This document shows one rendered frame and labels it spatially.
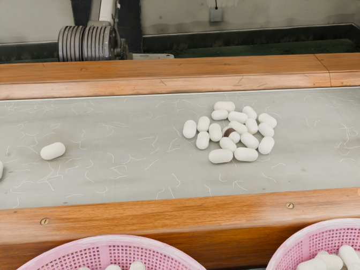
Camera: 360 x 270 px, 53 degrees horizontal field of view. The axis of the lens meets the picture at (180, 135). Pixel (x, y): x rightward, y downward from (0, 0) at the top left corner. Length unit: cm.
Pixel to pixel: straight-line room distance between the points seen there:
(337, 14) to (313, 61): 229
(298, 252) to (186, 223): 14
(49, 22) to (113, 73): 193
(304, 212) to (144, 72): 43
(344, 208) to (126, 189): 29
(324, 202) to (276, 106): 27
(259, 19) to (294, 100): 214
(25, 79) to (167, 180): 39
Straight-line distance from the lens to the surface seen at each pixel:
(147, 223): 45
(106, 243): 44
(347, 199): 53
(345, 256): 50
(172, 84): 74
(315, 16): 306
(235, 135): 60
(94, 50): 88
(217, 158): 55
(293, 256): 46
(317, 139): 66
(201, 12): 271
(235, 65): 80
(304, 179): 57
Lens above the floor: 111
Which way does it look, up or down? 37 degrees down
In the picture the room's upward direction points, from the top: 1 degrees clockwise
